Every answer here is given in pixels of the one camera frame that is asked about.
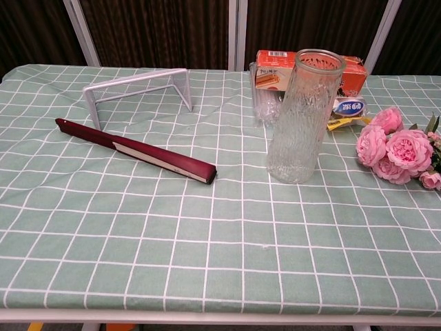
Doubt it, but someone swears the pink flower bouquet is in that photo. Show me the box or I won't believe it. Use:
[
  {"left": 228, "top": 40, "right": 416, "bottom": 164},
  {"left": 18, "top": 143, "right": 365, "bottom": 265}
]
[{"left": 355, "top": 106, "right": 441, "bottom": 192}]

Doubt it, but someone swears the textured clear glass vase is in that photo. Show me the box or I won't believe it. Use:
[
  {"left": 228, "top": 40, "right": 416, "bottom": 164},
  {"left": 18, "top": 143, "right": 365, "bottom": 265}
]
[{"left": 266, "top": 48, "right": 347, "bottom": 185}]

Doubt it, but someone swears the small clear glass cup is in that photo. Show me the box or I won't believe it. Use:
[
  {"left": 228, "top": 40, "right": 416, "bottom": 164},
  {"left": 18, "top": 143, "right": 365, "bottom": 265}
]
[{"left": 248, "top": 61, "right": 287, "bottom": 129}]

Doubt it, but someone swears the green checked tablecloth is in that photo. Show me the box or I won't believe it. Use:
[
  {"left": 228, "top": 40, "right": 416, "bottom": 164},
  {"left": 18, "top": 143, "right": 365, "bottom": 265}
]
[{"left": 0, "top": 64, "right": 441, "bottom": 318}]

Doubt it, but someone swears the dark red folded fan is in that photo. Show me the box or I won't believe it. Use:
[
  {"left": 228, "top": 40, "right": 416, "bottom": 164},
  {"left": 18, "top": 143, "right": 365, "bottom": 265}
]
[{"left": 54, "top": 117, "right": 218, "bottom": 185}]

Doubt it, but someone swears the orange snack box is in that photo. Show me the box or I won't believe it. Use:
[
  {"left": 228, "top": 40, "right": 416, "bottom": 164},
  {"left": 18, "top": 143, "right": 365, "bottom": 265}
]
[{"left": 254, "top": 49, "right": 369, "bottom": 100}]

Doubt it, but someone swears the silver metal mesh rack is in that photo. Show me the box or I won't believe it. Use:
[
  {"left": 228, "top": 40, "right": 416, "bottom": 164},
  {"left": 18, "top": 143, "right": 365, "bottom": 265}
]
[{"left": 82, "top": 68, "right": 193, "bottom": 131}]

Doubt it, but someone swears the yellow snack wrapper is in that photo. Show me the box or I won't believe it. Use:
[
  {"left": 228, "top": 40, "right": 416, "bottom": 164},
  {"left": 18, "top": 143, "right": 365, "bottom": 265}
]
[{"left": 326, "top": 115, "right": 373, "bottom": 132}]

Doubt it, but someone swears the blue white snack packet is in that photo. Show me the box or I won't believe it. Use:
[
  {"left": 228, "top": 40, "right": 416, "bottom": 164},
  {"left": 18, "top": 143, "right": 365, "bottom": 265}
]
[{"left": 331, "top": 96, "right": 369, "bottom": 120}]

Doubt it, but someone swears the white folding screen frame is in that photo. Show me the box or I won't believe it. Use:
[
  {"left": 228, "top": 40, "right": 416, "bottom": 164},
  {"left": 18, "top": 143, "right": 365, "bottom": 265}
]
[{"left": 61, "top": 0, "right": 403, "bottom": 73}]

